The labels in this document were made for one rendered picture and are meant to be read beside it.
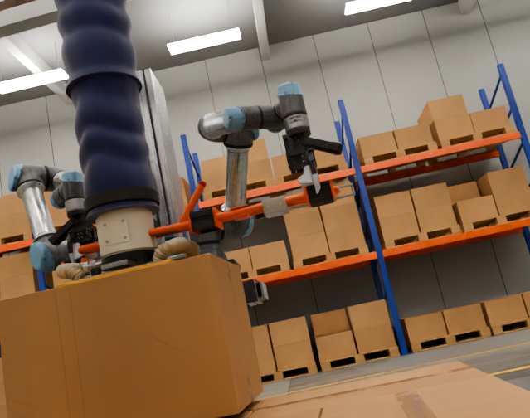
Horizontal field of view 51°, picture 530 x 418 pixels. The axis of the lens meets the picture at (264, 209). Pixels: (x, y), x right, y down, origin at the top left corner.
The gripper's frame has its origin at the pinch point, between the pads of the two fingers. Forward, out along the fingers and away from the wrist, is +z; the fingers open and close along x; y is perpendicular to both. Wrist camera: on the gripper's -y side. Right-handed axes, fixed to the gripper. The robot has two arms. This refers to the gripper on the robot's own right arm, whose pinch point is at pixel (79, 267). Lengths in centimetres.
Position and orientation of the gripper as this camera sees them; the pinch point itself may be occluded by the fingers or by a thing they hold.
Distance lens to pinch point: 209.1
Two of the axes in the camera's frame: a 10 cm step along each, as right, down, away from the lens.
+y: 9.6, -2.4, -1.2
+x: 1.7, 1.9, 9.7
